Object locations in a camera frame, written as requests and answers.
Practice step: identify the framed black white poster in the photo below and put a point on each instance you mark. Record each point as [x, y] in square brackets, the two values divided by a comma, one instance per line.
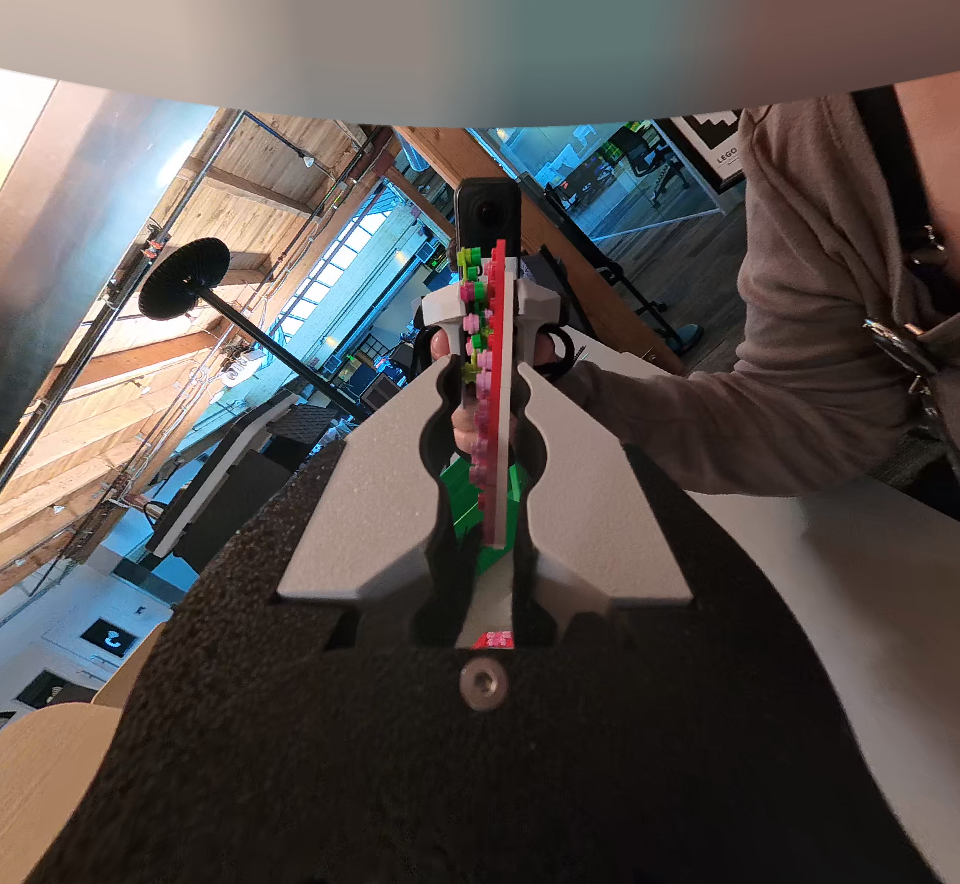
[709, 142]

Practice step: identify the dark wall sign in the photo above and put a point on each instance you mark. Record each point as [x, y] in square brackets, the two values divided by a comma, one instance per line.
[111, 640]

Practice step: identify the red lego heart with flowers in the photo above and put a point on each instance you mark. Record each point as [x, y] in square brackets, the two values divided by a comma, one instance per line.
[499, 374]

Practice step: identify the person's right hand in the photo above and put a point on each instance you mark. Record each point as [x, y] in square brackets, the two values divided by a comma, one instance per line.
[438, 345]

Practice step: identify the white-edged black panel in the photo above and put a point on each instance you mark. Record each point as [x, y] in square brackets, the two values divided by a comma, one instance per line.
[217, 482]

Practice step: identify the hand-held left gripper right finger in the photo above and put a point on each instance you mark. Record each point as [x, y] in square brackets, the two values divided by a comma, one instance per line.
[600, 516]

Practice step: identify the green plastic bin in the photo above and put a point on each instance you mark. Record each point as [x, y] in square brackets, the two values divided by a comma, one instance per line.
[461, 503]

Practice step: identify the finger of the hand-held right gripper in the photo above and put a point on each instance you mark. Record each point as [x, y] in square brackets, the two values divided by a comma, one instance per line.
[442, 308]
[537, 296]

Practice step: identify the light wooden chair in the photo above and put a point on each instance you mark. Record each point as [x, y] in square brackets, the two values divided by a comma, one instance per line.
[45, 771]

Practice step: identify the black round-top stand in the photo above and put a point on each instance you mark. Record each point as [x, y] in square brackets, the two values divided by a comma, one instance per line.
[184, 276]

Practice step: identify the person's torso grey sweater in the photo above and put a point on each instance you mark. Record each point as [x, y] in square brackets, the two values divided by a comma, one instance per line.
[817, 238]

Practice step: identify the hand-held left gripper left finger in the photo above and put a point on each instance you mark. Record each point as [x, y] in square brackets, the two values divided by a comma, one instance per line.
[360, 516]

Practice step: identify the lego instruction booklet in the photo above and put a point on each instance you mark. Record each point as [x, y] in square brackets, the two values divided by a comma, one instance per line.
[493, 640]

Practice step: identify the person's right forearm grey sleeve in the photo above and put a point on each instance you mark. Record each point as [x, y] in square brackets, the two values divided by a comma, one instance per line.
[720, 411]

